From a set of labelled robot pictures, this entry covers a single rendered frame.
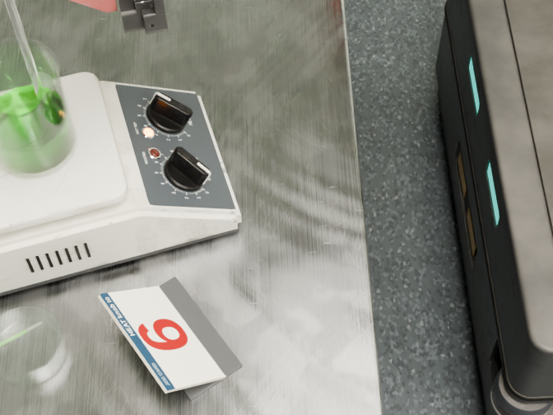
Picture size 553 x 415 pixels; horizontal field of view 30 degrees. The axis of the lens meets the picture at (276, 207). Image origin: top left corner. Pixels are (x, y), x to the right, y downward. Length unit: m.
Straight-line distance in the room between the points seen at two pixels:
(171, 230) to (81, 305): 0.09
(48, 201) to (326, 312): 0.22
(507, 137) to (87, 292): 0.72
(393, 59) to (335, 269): 1.14
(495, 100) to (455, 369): 0.43
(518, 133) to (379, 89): 0.53
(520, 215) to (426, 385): 0.38
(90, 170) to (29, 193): 0.05
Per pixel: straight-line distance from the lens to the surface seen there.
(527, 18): 1.49
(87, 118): 0.77
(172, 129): 0.80
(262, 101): 0.88
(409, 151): 1.78
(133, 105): 0.81
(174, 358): 0.73
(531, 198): 1.32
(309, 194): 0.82
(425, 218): 1.70
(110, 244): 0.76
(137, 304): 0.75
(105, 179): 0.74
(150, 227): 0.76
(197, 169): 0.76
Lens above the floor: 1.44
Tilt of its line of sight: 58 degrees down
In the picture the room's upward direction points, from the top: 2 degrees counter-clockwise
